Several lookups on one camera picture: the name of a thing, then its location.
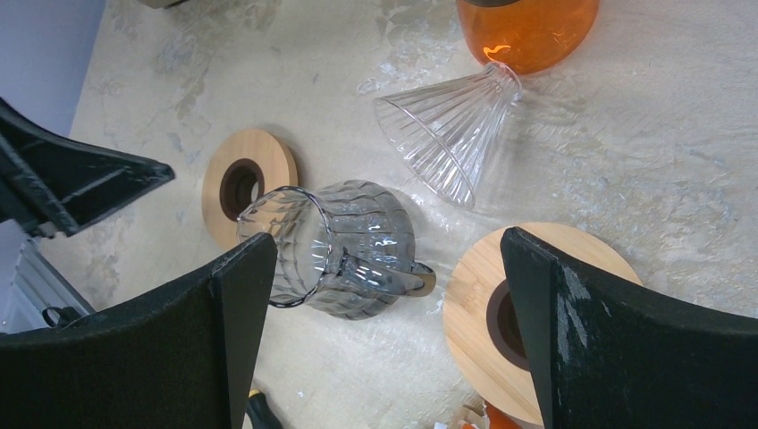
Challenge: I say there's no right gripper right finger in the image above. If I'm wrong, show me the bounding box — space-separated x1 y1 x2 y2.
500 227 757 428

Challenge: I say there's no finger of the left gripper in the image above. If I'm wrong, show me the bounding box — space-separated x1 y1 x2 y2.
1 101 175 238

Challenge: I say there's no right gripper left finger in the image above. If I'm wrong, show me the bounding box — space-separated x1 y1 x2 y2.
1 233 277 428

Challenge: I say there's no wooden ring holder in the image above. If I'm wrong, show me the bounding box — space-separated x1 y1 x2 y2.
442 222 644 427
201 129 299 251

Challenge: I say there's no smoky glass carafe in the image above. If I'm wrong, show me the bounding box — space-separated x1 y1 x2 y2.
237 180 436 320

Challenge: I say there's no coffee paper filter box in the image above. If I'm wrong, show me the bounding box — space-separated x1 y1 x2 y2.
433 401 520 429

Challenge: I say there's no clear glass dripper cone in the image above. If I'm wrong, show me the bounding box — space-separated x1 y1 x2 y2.
373 62 523 210

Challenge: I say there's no yellow black screwdriver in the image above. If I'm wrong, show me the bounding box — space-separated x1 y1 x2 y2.
246 389 283 429

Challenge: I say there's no orange glass carafe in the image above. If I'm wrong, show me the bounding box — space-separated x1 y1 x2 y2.
456 0 600 75

